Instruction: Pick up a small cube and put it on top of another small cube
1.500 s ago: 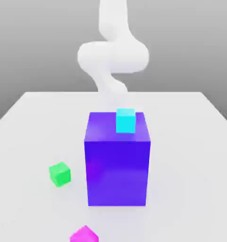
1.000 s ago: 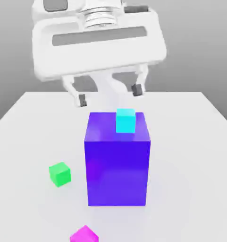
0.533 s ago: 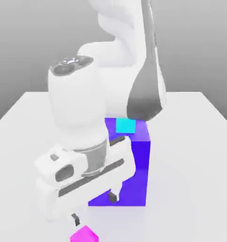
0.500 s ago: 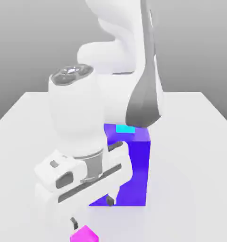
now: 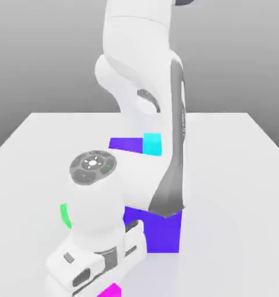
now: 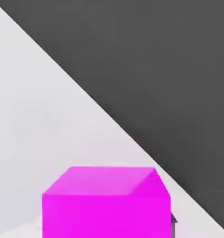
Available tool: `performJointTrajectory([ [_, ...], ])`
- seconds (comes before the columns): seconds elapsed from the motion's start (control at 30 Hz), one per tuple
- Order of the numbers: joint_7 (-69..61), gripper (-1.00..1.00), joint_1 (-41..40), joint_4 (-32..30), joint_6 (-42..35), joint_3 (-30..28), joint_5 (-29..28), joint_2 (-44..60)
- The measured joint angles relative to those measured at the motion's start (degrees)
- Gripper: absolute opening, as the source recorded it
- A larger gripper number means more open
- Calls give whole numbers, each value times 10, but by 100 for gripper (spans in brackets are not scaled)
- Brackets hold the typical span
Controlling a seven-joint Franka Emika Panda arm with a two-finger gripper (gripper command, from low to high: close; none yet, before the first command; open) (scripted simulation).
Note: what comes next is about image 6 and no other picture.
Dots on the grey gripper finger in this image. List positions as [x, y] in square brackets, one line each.
[172, 226]

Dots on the small magenta cube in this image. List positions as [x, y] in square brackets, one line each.
[106, 213]

